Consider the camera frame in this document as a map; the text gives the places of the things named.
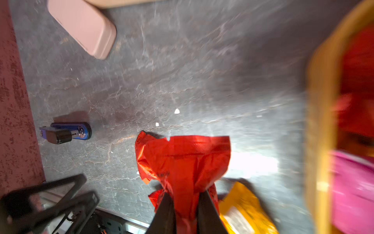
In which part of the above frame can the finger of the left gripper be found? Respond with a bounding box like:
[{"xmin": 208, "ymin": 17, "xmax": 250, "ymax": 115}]
[
  {"xmin": 1, "ymin": 174, "xmax": 87, "ymax": 222},
  {"xmin": 17, "ymin": 191, "xmax": 99, "ymax": 234}
]

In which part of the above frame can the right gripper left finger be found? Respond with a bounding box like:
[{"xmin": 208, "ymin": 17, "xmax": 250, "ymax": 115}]
[{"xmin": 145, "ymin": 193, "xmax": 177, "ymax": 234}]

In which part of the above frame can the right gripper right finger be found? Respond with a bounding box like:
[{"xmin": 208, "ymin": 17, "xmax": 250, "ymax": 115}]
[{"xmin": 197, "ymin": 190, "xmax": 228, "ymax": 234}]

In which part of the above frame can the yellow tea bag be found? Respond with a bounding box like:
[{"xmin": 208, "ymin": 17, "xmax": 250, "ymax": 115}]
[{"xmin": 219, "ymin": 182, "xmax": 278, "ymax": 234}]

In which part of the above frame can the red tea bag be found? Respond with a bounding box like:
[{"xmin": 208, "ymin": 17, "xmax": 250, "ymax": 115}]
[
  {"xmin": 135, "ymin": 131, "xmax": 231, "ymax": 234},
  {"xmin": 336, "ymin": 24, "xmax": 374, "ymax": 138}
]

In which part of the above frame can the pink tea bag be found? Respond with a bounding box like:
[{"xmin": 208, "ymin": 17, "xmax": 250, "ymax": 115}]
[{"xmin": 332, "ymin": 151, "xmax": 374, "ymax": 234}]

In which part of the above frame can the red tea bag top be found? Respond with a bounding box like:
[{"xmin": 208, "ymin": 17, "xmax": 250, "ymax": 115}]
[{"xmin": 336, "ymin": 24, "xmax": 374, "ymax": 138}]

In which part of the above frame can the yellow plastic storage box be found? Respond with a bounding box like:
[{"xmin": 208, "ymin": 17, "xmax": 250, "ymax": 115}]
[{"xmin": 304, "ymin": 1, "xmax": 374, "ymax": 234}]

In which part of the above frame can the blue small device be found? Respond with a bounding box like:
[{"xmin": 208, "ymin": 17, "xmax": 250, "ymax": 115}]
[{"xmin": 39, "ymin": 122, "xmax": 92, "ymax": 145}]

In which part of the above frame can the pink glasses case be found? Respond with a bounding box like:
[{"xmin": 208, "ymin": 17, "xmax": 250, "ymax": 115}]
[{"xmin": 47, "ymin": 0, "xmax": 117, "ymax": 60}]

